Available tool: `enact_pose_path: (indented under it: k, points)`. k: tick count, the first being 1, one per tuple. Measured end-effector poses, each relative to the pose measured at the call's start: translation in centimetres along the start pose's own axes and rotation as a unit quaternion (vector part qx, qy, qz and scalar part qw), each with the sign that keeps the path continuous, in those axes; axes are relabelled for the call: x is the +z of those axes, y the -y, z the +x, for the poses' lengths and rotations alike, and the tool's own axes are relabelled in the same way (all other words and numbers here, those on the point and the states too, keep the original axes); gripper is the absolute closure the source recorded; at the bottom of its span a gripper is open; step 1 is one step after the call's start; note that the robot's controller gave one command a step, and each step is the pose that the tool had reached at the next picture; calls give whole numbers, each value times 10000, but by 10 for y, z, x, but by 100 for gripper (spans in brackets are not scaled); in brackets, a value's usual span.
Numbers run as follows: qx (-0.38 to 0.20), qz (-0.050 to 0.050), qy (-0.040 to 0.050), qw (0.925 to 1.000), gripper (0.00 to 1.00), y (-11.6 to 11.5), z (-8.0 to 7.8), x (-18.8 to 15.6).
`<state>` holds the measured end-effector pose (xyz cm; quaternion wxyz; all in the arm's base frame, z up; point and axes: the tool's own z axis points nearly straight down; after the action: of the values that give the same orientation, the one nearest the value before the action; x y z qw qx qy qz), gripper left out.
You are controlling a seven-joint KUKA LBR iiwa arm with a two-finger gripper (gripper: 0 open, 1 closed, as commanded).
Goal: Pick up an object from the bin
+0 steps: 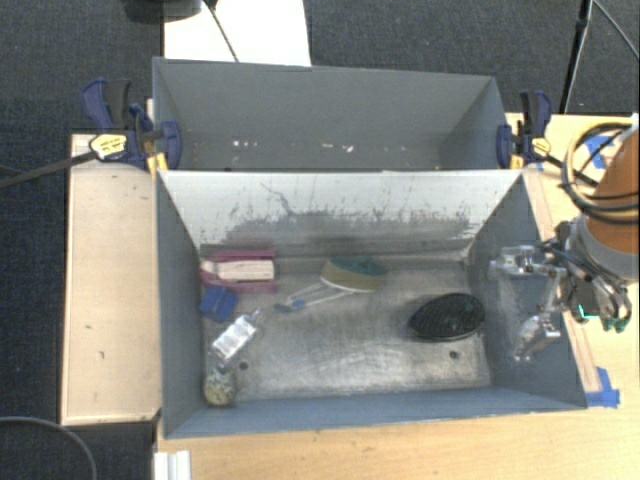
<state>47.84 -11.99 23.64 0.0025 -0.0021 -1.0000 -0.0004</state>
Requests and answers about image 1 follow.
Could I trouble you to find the black oval mesh strainer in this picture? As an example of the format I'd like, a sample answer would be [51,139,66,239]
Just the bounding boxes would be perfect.
[406,292,487,342]

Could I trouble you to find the green and white dish brush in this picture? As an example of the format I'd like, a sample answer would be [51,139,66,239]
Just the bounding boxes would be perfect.
[273,255,389,315]

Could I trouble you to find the blue ribbed block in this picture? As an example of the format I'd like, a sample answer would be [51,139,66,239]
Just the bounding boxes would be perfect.
[198,286,238,324]

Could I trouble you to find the pale wood board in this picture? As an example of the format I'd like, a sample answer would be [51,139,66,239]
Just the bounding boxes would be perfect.
[60,132,164,427]

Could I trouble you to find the grey metal bin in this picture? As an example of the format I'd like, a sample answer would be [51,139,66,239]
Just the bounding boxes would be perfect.
[151,56,589,440]

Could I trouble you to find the clear plastic packet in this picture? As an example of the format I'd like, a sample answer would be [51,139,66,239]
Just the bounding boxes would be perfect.
[209,308,265,372]

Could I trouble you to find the speckled pale ball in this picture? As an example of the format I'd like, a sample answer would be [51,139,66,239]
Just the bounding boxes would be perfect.
[202,367,237,408]

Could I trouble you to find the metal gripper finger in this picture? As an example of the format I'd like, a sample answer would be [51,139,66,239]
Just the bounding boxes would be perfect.
[487,244,567,282]
[513,313,563,364]

